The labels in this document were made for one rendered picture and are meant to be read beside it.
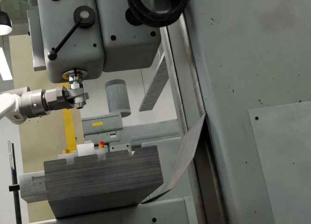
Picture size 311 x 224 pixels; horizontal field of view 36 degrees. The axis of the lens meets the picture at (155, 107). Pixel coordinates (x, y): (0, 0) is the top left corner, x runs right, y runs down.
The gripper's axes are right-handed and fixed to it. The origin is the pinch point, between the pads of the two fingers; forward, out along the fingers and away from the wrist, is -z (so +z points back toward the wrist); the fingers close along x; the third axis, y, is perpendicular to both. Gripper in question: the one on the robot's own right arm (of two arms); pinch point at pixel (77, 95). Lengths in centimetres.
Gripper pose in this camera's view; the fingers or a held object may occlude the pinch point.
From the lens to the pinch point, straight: 162.0
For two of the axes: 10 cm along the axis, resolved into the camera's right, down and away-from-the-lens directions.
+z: -9.8, 1.9, 1.0
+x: 1.4, 2.4, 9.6
